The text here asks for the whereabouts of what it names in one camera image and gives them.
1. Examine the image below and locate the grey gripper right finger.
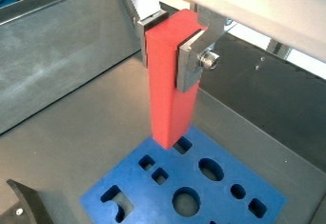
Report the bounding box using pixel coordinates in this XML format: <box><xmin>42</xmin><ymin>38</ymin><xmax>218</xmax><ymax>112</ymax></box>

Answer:
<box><xmin>177</xmin><ymin>3</ymin><xmax>233</xmax><ymax>92</ymax></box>

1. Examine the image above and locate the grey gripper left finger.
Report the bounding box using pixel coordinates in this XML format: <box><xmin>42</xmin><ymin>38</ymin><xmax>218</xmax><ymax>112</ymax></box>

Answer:
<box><xmin>123</xmin><ymin>0</ymin><xmax>169</xmax><ymax>67</ymax></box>

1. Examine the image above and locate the red rectangular block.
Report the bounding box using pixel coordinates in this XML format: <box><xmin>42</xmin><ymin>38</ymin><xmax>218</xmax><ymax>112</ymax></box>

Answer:
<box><xmin>146</xmin><ymin>10</ymin><xmax>205</xmax><ymax>150</ymax></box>

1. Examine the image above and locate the dark grey left panel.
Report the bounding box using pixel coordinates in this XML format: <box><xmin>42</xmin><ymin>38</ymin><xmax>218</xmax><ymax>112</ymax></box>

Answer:
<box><xmin>0</xmin><ymin>0</ymin><xmax>141</xmax><ymax>134</ymax></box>

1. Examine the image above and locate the blue shape sorting board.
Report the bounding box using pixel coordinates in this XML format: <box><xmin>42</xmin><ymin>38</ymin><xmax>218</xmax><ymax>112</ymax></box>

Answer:
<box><xmin>81</xmin><ymin>128</ymin><xmax>286</xmax><ymax>224</ymax></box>

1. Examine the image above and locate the black curved bracket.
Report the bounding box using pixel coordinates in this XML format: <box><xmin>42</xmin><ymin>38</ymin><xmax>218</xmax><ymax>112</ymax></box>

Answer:
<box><xmin>0</xmin><ymin>179</ymin><xmax>54</xmax><ymax>224</ymax></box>

